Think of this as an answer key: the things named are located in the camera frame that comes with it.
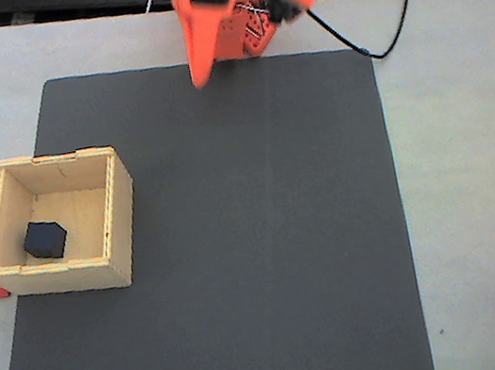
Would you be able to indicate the wooden box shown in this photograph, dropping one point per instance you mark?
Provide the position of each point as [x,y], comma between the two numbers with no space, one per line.
[70,269]

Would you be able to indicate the blue cube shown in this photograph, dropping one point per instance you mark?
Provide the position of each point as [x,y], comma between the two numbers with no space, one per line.
[45,240]

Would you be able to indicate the dark grey mat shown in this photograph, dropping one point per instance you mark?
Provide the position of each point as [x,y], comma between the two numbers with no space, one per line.
[247,290]

